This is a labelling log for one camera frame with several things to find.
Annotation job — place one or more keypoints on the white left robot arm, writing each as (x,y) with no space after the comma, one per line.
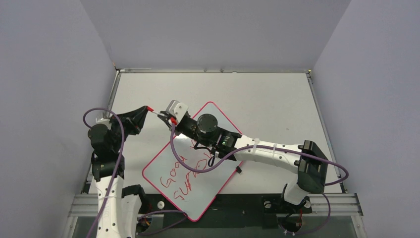
(118,205)

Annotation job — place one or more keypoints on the pink-framed whiteboard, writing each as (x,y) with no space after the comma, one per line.
(189,191)

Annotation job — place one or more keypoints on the aluminium table edge frame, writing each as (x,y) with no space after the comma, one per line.
(272,106)

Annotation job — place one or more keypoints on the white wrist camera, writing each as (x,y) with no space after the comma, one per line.
(177,110)
(102,118)

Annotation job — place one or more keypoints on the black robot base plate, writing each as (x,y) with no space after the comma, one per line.
(223,213)

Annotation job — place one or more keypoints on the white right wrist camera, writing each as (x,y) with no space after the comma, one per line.
(177,110)

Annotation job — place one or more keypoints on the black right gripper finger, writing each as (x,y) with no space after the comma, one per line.
(167,119)
(165,114)

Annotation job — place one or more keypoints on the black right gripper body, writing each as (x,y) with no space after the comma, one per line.
(175,121)

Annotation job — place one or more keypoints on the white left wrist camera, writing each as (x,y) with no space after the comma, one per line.
(102,118)

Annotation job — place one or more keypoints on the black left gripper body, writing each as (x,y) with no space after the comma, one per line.
(130,127)

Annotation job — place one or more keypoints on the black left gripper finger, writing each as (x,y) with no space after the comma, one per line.
(138,113)
(138,123)

